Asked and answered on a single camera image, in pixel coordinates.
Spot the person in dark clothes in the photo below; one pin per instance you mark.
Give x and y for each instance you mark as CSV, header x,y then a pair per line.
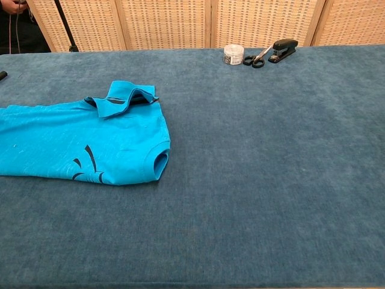
x,y
27,36

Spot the blue table mat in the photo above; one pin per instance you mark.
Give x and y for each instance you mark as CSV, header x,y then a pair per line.
x,y
270,150

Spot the black tripod stand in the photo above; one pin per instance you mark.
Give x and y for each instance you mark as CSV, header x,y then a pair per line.
x,y
65,25

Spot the black stapler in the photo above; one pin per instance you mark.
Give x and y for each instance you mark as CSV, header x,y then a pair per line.
x,y
282,49

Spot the green white marker pen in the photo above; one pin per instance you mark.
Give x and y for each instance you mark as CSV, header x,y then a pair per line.
x,y
2,76

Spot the wicker folding screen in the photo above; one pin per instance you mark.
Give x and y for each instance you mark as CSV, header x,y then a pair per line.
x,y
165,24

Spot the blue printed T-shirt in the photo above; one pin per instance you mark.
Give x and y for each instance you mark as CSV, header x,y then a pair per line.
x,y
60,141

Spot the clear plastic jar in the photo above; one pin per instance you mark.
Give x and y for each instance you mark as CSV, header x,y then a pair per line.
x,y
233,54

